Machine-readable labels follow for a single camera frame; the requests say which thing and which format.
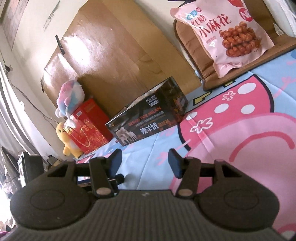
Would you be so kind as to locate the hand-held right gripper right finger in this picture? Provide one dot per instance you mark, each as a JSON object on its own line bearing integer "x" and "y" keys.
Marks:
{"x": 174, "y": 163}

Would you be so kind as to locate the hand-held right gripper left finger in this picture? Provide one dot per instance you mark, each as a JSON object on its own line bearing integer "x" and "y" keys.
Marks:
{"x": 116, "y": 160}

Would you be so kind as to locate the red box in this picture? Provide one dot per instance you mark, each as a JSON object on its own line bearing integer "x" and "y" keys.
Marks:
{"x": 89, "y": 129}

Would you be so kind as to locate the yellow plush toy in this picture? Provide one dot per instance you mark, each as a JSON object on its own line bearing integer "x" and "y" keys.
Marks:
{"x": 67, "y": 141}

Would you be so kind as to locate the black printed carton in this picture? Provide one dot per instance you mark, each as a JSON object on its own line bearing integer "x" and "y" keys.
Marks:
{"x": 148, "y": 115}

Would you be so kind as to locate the printed blanket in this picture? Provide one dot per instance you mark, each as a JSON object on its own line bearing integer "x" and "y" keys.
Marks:
{"x": 231, "y": 129}

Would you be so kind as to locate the pastel unicorn plush toy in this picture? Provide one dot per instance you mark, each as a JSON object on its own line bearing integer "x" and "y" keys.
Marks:
{"x": 68, "y": 97}

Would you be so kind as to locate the brown round stool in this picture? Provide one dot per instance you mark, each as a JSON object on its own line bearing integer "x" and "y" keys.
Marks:
{"x": 185, "y": 51}

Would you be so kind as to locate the pink snack bag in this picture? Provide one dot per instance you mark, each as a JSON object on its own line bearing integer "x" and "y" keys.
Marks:
{"x": 222, "y": 37}

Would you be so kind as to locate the wall poster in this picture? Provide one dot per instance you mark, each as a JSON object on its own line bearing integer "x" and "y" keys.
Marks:
{"x": 12, "y": 20}

